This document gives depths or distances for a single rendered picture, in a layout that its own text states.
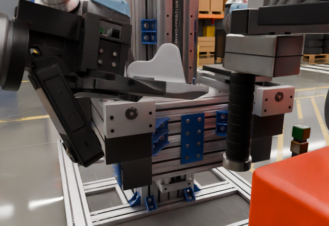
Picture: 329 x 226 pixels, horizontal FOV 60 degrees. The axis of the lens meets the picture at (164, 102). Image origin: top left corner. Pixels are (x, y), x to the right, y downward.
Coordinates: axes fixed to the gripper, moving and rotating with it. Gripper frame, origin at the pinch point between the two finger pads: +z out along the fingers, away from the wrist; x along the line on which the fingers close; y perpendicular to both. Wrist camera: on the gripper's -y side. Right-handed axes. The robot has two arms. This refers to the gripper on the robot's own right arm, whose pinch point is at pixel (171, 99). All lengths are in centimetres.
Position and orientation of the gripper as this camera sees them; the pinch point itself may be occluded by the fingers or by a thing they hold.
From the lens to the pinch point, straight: 38.8
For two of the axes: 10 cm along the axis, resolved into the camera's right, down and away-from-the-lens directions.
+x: -5.7, 0.2, 8.2
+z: 8.2, 1.1, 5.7
